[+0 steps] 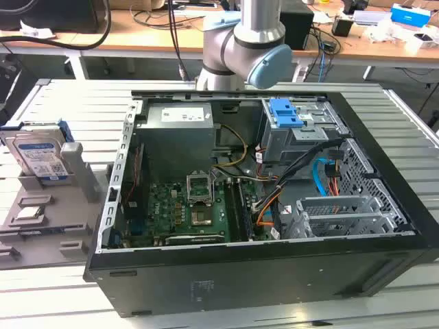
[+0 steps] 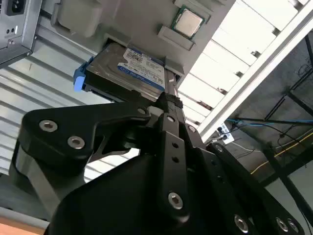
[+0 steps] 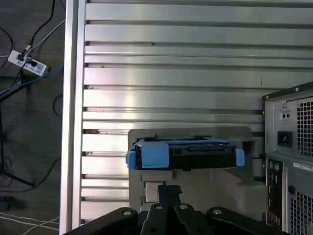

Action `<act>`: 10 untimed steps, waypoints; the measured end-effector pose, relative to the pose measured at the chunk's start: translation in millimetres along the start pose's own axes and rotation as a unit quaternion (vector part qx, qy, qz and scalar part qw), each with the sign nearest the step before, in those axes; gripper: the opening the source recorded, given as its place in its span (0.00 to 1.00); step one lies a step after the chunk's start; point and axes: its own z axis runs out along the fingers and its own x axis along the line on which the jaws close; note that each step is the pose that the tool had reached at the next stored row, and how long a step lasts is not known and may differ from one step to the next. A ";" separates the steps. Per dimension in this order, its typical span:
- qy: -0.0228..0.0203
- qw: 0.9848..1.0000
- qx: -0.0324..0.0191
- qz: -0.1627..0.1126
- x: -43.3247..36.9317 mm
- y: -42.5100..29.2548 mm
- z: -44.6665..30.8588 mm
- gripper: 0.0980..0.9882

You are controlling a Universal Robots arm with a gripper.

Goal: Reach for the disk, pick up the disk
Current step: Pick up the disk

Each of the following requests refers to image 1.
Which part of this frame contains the hard disk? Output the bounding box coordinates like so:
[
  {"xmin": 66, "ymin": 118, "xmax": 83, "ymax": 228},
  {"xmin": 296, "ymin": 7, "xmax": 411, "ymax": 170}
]
[{"xmin": 0, "ymin": 119, "xmax": 75, "ymax": 182}]

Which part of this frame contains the metal disk bay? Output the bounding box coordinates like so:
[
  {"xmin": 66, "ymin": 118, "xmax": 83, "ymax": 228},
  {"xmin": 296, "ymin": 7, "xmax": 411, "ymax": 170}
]
[{"xmin": 296, "ymin": 196, "xmax": 396, "ymax": 238}]

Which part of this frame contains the metal socket cover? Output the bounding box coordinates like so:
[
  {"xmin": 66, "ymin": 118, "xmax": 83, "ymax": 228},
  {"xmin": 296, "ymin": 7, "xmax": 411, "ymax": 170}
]
[{"xmin": 185, "ymin": 169, "xmax": 216, "ymax": 206}]

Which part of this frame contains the grey power supply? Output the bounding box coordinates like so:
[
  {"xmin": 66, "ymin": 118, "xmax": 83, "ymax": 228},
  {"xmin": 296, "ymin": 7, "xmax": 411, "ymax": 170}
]
[{"xmin": 137, "ymin": 102, "xmax": 221, "ymax": 180}]

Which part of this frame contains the black RAM slot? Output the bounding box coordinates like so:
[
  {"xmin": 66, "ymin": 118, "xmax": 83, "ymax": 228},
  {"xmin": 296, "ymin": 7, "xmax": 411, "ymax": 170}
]
[{"xmin": 224, "ymin": 180, "xmax": 244, "ymax": 242}]

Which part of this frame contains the green RAM stick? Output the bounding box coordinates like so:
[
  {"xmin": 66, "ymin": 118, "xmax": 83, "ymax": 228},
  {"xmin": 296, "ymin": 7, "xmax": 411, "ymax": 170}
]
[{"xmin": 236, "ymin": 180, "xmax": 256, "ymax": 241}]

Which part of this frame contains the CPU socket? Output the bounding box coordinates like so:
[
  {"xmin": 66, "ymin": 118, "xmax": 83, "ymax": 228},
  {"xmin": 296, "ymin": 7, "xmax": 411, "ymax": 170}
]
[{"xmin": 190, "ymin": 204, "xmax": 215, "ymax": 228}]

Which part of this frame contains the metal drive cage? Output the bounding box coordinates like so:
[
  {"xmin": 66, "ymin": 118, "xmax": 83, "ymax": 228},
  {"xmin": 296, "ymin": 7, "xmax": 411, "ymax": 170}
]
[{"xmin": 259, "ymin": 98, "xmax": 348, "ymax": 173}]

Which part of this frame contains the green motherboard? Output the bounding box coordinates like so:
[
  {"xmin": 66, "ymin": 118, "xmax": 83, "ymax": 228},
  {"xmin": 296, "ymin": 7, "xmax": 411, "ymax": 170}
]
[{"xmin": 126, "ymin": 177, "xmax": 283, "ymax": 246}]

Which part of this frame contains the black PC case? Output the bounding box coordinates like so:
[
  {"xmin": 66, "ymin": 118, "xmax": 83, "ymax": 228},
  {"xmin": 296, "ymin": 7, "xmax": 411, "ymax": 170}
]
[{"xmin": 83, "ymin": 89, "xmax": 439, "ymax": 319}]

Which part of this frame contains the grey parts rack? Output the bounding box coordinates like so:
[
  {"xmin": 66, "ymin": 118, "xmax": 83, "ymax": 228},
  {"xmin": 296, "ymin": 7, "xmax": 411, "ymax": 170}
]
[{"xmin": 0, "ymin": 142, "xmax": 115, "ymax": 264}]

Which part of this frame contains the wooden desk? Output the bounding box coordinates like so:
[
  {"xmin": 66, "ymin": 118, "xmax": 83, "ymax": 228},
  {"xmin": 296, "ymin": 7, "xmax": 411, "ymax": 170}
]
[{"xmin": 0, "ymin": 0, "xmax": 439, "ymax": 63}]

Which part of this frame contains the black box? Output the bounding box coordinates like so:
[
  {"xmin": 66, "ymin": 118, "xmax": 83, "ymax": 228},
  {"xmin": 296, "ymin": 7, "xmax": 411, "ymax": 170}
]
[{"xmin": 280, "ymin": 5, "xmax": 315, "ymax": 51}]

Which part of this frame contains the small black cube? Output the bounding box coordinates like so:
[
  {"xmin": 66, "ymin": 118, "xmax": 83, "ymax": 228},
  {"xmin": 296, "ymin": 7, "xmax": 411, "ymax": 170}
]
[{"xmin": 331, "ymin": 17, "xmax": 355, "ymax": 38}]

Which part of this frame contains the silver CPU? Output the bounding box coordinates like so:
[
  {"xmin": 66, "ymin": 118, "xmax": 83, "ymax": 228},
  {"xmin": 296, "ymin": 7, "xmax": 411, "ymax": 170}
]
[{"xmin": 14, "ymin": 206, "xmax": 46, "ymax": 221}]

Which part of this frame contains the blue cardboard box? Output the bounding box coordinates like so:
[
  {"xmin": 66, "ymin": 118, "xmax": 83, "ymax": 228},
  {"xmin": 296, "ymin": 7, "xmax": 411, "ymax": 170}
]
[{"xmin": 390, "ymin": 3, "xmax": 431, "ymax": 27}]

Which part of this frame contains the yellow wire bundle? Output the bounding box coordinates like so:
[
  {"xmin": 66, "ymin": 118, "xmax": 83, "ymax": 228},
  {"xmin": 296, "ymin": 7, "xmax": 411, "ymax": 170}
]
[{"xmin": 212, "ymin": 124, "xmax": 250, "ymax": 169}]

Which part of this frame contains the orange wire bundle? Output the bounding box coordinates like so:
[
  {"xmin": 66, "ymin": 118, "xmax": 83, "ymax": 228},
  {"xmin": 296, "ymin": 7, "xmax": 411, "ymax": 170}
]
[{"xmin": 254, "ymin": 189, "xmax": 286, "ymax": 228}]

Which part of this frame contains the blue plastic drive bracket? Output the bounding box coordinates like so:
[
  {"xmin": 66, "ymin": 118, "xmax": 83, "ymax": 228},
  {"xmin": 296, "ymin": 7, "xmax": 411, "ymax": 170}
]
[{"xmin": 269, "ymin": 98, "xmax": 307, "ymax": 129}]

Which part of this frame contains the black cable bundle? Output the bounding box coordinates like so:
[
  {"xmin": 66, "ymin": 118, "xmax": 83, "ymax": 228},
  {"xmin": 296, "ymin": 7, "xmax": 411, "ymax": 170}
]
[{"xmin": 273, "ymin": 138, "xmax": 344, "ymax": 195}]

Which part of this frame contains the light blue wire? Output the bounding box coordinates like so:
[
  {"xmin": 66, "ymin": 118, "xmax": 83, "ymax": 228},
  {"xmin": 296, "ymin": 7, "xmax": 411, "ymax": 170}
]
[{"xmin": 312, "ymin": 158, "xmax": 331, "ymax": 197}]

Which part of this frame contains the thick black cable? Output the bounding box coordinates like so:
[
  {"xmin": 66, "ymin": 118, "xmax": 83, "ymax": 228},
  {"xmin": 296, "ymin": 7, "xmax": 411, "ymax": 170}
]
[{"xmin": 0, "ymin": 0, "xmax": 112, "ymax": 51}]

